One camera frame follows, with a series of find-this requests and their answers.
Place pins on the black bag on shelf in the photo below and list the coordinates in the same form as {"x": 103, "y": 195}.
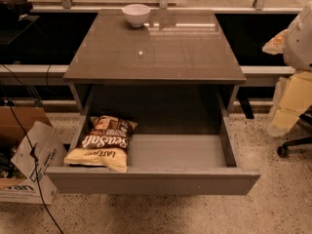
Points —
{"x": 14, "y": 9}

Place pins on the open grey top drawer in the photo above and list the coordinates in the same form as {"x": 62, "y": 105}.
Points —
{"x": 166, "y": 162}

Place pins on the white ceramic bowl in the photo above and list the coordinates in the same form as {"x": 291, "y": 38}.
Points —
{"x": 136, "y": 14}

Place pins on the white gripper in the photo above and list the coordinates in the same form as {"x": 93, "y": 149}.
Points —
{"x": 299, "y": 48}

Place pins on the open cardboard box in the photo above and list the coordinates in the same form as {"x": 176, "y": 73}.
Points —
{"x": 33, "y": 146}

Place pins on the brown sea salt chip bag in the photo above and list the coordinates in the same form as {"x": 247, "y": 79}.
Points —
{"x": 105, "y": 145}

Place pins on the grey cabinet with counter top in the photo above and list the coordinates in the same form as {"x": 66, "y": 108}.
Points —
{"x": 176, "y": 74}

